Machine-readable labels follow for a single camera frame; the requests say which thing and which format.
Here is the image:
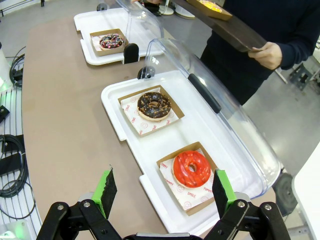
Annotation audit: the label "person's left forearm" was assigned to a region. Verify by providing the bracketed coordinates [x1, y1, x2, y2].
[276, 22, 320, 71]

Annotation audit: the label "clear display case lid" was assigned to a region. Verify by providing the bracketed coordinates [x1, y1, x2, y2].
[96, 0, 166, 65]
[136, 37, 298, 217]

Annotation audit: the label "dark brown serving tray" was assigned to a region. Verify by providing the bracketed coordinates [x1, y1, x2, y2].
[172, 0, 268, 53]

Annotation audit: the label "person in dark sweater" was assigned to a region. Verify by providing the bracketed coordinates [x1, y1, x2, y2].
[199, 0, 320, 106]

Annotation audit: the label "yellow sprinkled donut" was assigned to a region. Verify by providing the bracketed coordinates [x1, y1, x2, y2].
[198, 0, 223, 13]

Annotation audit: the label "red glazed donut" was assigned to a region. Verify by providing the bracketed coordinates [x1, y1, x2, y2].
[172, 149, 212, 189]

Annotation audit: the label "black cable loop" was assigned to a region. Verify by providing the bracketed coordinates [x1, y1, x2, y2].
[9, 46, 27, 88]

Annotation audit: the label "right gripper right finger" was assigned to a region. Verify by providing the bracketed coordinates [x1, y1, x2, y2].
[203, 168, 292, 240]

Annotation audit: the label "chocolate donut colourful sprinkles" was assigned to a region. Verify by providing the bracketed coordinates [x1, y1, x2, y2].
[99, 34, 126, 51]

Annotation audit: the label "white side table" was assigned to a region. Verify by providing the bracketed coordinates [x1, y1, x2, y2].
[291, 149, 320, 240]

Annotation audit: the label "person's left hand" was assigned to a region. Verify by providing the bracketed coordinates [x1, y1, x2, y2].
[247, 41, 283, 71]

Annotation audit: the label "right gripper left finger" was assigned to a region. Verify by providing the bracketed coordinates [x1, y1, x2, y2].
[36, 164, 126, 240]

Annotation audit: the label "white display case base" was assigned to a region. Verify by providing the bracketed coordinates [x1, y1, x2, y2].
[100, 69, 275, 230]
[73, 7, 165, 66]

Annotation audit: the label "dark grey step stool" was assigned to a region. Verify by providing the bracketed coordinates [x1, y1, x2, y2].
[289, 62, 314, 91]

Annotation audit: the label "black cable coil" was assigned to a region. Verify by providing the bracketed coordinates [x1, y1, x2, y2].
[0, 134, 36, 221]

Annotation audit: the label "chocolate donut nut crumbs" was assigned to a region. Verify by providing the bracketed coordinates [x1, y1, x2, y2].
[136, 91, 172, 122]

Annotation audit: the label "white printed paper liner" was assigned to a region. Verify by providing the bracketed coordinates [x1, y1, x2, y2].
[91, 34, 103, 52]
[159, 147, 216, 211]
[121, 87, 180, 136]

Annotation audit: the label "brown cardboard donut box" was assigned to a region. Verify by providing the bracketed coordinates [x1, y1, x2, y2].
[117, 84, 185, 138]
[187, 0, 233, 21]
[89, 28, 129, 58]
[156, 141, 226, 216]

